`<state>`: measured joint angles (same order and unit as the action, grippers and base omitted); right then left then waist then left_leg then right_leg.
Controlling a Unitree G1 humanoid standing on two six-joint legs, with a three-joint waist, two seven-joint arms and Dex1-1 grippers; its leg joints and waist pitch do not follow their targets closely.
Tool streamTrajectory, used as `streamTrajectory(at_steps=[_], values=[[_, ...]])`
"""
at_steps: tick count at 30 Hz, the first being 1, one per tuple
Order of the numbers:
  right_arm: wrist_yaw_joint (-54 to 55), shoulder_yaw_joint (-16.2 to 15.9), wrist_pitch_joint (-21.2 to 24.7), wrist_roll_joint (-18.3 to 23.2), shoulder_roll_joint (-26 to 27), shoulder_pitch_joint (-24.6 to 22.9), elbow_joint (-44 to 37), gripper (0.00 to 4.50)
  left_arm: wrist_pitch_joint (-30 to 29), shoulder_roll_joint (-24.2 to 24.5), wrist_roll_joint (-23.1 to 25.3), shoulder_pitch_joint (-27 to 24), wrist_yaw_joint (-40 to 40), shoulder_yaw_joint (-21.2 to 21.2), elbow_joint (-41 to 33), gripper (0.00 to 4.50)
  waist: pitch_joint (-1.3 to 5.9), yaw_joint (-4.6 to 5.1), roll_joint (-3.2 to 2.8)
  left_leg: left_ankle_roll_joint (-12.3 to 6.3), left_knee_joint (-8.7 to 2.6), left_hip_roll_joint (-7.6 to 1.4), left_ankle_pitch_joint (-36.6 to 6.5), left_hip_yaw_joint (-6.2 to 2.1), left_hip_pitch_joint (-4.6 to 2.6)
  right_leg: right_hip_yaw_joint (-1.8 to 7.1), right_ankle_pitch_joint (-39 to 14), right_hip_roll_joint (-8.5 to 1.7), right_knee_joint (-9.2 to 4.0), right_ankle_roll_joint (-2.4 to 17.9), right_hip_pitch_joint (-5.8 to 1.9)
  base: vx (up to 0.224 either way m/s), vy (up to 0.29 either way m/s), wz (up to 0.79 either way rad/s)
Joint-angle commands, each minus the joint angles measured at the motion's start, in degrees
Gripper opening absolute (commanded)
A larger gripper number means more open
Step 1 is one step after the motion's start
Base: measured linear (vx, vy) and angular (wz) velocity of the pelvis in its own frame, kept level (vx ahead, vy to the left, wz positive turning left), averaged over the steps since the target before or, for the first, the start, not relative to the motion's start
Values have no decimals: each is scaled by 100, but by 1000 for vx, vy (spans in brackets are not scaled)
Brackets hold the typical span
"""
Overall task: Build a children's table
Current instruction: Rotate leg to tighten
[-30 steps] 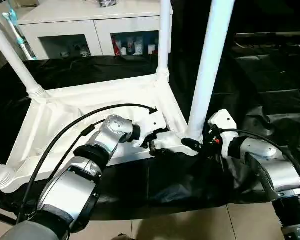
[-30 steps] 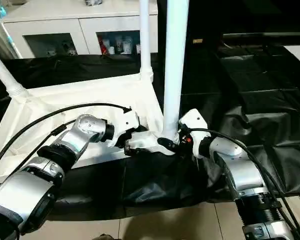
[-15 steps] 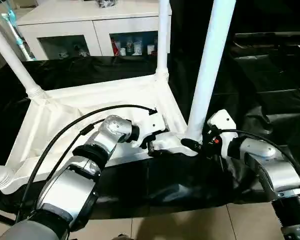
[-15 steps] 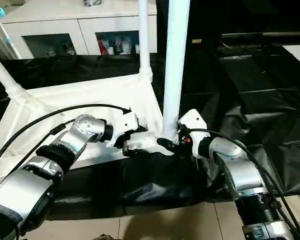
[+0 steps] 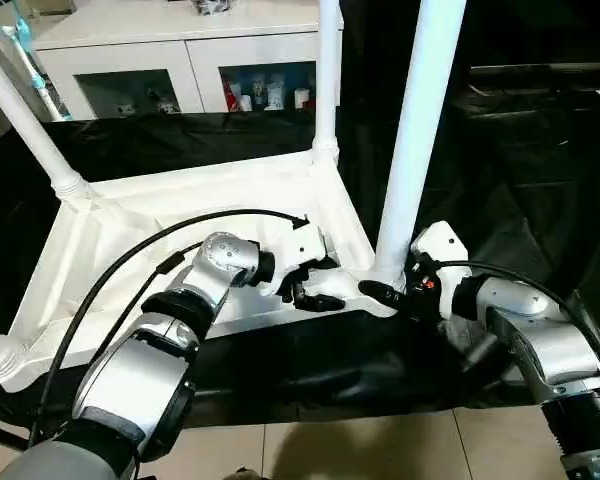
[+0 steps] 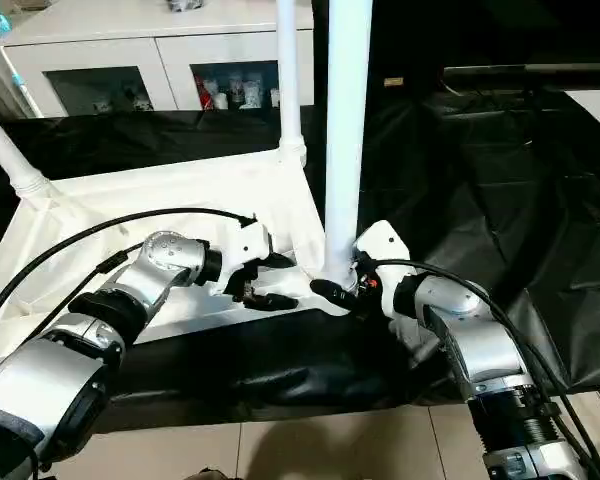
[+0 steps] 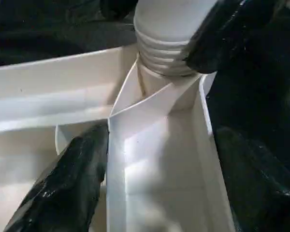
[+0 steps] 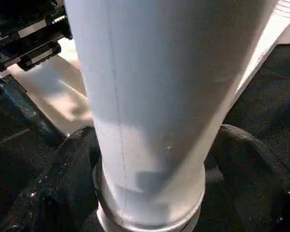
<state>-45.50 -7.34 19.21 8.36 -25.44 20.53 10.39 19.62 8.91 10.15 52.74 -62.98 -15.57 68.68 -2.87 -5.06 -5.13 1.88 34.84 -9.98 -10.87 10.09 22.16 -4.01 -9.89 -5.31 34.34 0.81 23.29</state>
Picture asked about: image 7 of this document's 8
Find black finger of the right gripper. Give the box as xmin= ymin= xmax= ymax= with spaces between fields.
xmin=183 ymin=0 xmax=277 ymax=74
xmin=100 ymin=0 xmax=139 ymax=20

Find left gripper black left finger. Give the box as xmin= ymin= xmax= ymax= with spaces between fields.
xmin=3 ymin=123 xmax=110 ymax=232

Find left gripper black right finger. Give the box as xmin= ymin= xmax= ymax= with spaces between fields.
xmin=215 ymin=126 xmax=290 ymax=232

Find white plastic table leg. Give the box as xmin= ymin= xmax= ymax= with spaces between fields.
xmin=133 ymin=0 xmax=218 ymax=78

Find white plastic table top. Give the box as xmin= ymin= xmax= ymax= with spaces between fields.
xmin=0 ymin=44 xmax=237 ymax=232

